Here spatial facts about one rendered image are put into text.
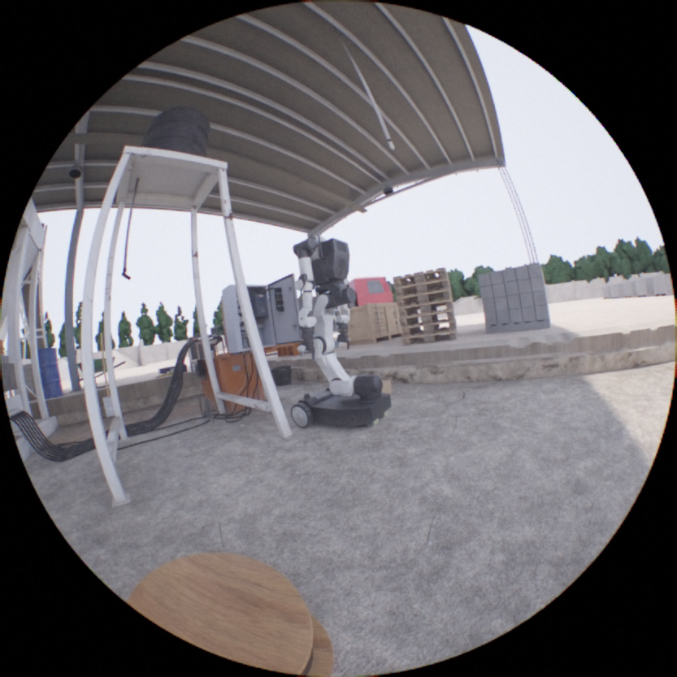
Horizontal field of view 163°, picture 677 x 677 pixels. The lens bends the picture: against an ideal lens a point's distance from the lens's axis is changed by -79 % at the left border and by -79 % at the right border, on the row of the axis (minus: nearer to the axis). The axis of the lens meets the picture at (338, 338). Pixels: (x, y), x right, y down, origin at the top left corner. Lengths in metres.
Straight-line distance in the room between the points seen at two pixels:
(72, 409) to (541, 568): 4.71
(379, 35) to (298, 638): 5.10
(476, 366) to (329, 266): 1.66
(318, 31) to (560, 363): 5.17
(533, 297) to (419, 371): 1.95
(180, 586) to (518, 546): 0.88
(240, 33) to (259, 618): 5.05
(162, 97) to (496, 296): 6.51
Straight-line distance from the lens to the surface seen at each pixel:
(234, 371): 2.65
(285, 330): 2.19
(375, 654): 0.71
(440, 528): 0.92
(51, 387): 5.26
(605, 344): 2.67
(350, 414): 1.64
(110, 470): 1.51
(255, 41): 4.70
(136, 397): 4.21
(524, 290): 3.60
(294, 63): 4.91
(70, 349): 6.20
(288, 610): 0.53
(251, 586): 0.58
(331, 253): 1.72
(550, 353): 2.49
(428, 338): 3.40
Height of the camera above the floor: 0.70
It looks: 2 degrees down
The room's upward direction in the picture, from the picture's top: 9 degrees counter-clockwise
